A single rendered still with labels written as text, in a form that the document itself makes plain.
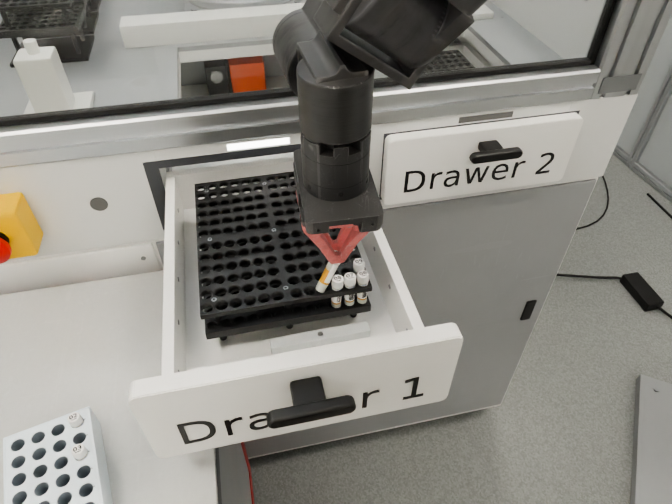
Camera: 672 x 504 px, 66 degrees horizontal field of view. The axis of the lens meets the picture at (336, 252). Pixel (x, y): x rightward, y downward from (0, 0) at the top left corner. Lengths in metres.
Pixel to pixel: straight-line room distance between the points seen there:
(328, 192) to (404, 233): 0.43
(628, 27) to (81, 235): 0.78
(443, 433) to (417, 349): 1.02
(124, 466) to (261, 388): 0.22
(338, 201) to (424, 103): 0.32
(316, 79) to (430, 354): 0.26
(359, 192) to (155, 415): 0.26
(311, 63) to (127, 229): 0.45
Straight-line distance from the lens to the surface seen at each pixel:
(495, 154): 0.74
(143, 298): 0.76
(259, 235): 0.60
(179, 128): 0.67
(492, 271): 1.00
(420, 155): 0.74
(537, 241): 0.99
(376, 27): 0.37
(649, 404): 1.69
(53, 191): 0.74
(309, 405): 0.45
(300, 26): 0.45
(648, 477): 1.57
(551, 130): 0.81
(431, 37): 0.38
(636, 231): 2.26
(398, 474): 1.42
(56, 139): 0.70
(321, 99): 0.38
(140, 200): 0.74
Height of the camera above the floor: 1.30
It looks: 44 degrees down
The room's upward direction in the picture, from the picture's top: straight up
